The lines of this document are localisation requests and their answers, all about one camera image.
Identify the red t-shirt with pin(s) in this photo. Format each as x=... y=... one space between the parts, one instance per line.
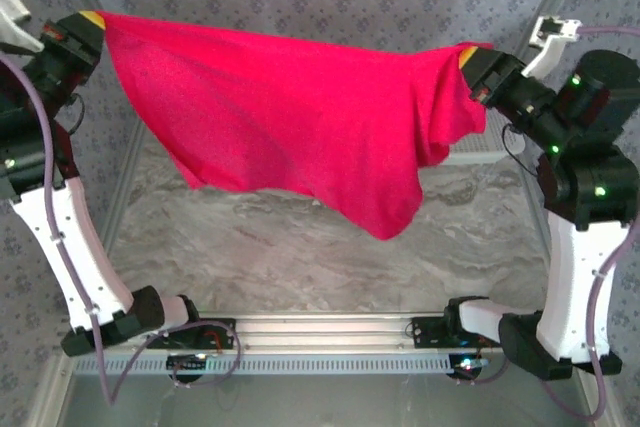
x=300 y=122

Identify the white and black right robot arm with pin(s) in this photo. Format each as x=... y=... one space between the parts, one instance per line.
x=575 y=287

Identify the white perforated plastic basket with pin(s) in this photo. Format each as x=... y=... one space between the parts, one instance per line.
x=475 y=157

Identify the black controller board green light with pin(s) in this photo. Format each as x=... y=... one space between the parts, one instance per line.
x=467 y=364
x=187 y=361

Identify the aluminium frame leg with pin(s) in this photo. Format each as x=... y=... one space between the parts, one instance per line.
x=47 y=392

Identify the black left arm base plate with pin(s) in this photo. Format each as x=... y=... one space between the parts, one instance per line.
x=192 y=342

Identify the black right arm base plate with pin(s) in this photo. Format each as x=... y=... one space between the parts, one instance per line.
x=425 y=337

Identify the aluminium mounting rail beam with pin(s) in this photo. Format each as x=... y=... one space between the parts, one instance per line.
x=325 y=332

